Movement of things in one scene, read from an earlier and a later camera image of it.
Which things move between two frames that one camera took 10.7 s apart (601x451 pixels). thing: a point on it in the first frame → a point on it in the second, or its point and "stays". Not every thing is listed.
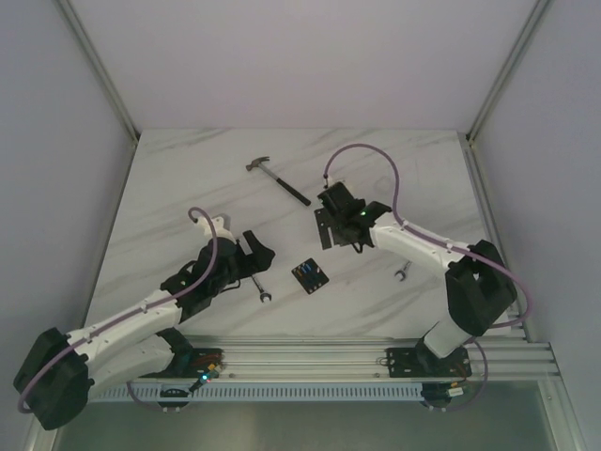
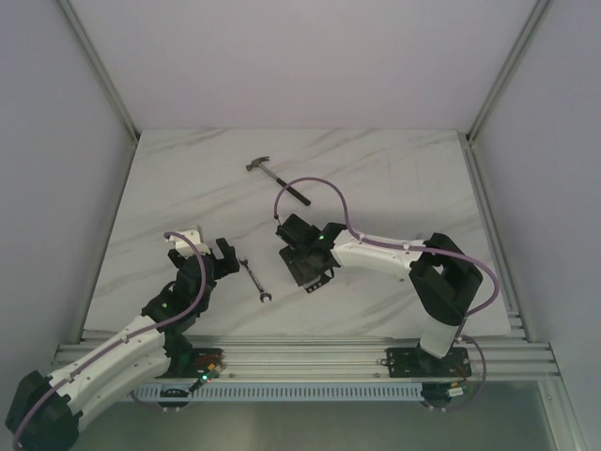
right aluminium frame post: x=504 y=72 stays
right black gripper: x=325 y=222 → x=300 y=273
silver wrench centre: x=263 y=294 stays
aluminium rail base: x=350 y=359 stays
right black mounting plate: x=421 y=363 stays
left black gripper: x=246 y=258 → x=218 y=264
